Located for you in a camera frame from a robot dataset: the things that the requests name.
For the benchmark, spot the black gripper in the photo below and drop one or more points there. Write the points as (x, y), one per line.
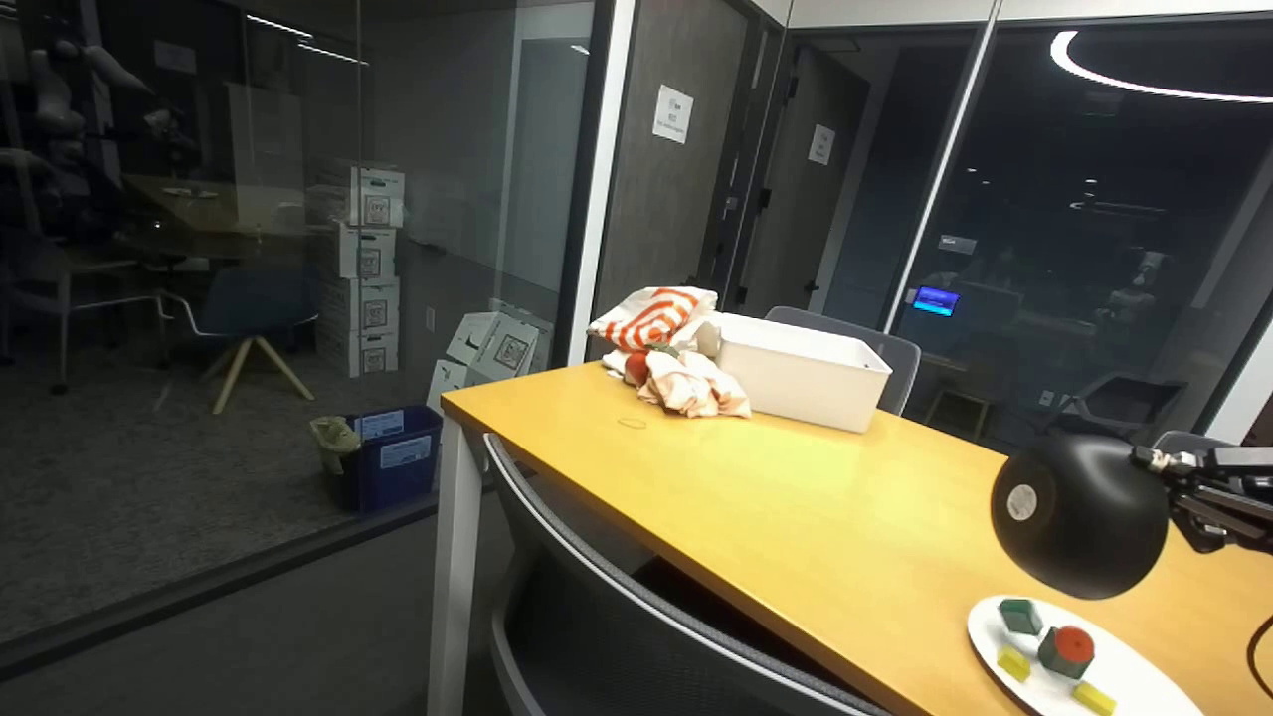
(1224, 491)

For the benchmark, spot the black bowl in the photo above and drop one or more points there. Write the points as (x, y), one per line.
(1079, 515)

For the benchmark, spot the orange red block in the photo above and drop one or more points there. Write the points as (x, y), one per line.
(1067, 651)

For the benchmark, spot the yellow block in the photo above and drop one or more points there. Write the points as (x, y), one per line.
(1090, 696)
(1014, 662)

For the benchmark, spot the white round plate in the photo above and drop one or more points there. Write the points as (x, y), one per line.
(1124, 674)

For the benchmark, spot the white plastic bin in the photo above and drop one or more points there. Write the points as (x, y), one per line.
(791, 373)

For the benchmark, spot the pink white crumpled cloth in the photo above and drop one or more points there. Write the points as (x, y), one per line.
(681, 385)

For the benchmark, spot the red white striped cloth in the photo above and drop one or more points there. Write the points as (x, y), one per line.
(653, 317)

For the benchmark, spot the white paper sign on door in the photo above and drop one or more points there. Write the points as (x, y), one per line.
(675, 114)

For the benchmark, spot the blue storage crate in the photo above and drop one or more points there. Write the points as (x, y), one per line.
(391, 463)

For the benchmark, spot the stacked white cardboard boxes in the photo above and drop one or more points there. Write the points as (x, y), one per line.
(359, 297)

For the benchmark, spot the blue chair wooden legs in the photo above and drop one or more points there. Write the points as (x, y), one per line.
(244, 309)

